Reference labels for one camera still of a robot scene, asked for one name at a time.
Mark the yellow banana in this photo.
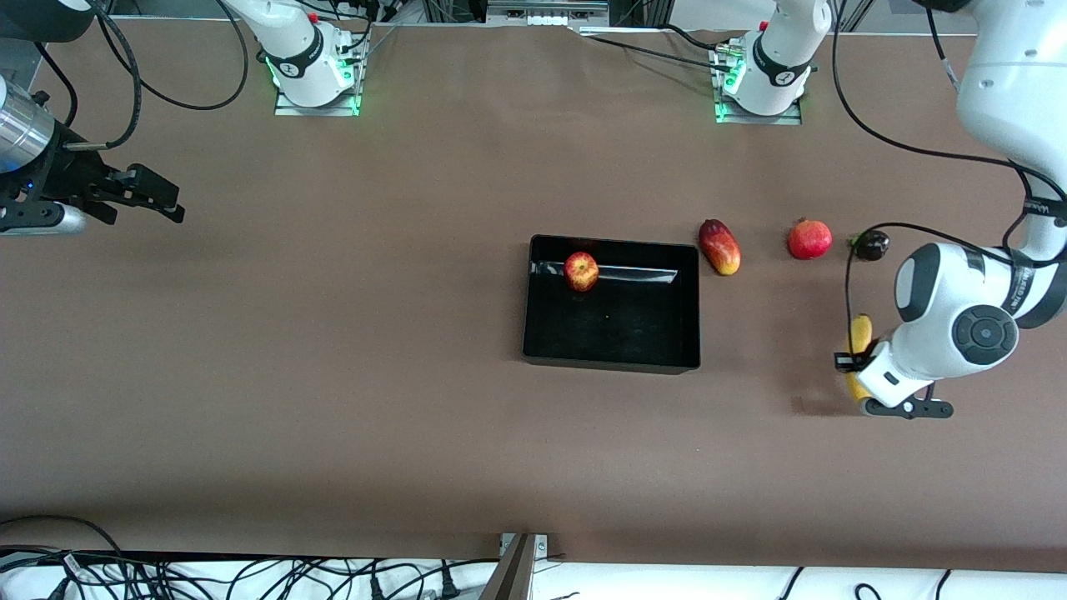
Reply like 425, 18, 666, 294
845, 313, 874, 406

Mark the black plastic box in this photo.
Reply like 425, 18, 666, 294
522, 234, 701, 375

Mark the red yellow apple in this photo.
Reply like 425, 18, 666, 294
564, 252, 600, 293

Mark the dark purple mangosteen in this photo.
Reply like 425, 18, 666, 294
849, 230, 890, 263

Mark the red pomegranate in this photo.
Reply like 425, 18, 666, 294
788, 217, 833, 261

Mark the red yellow mango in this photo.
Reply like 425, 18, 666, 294
699, 218, 742, 277

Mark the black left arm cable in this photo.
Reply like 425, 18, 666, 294
832, 0, 1067, 361

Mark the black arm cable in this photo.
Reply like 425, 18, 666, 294
832, 0, 1067, 361
33, 0, 249, 153

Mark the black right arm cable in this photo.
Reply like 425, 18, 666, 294
33, 0, 249, 153

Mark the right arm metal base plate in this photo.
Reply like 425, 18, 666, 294
273, 50, 362, 118

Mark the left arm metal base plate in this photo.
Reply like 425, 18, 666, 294
714, 42, 803, 126

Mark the black arched floor cable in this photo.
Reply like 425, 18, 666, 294
0, 515, 126, 558

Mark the black table cable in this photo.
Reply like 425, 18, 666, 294
575, 32, 743, 76
659, 23, 730, 51

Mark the metal camera post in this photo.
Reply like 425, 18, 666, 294
479, 533, 549, 600

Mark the silver frame connector strip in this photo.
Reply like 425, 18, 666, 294
488, 0, 609, 28

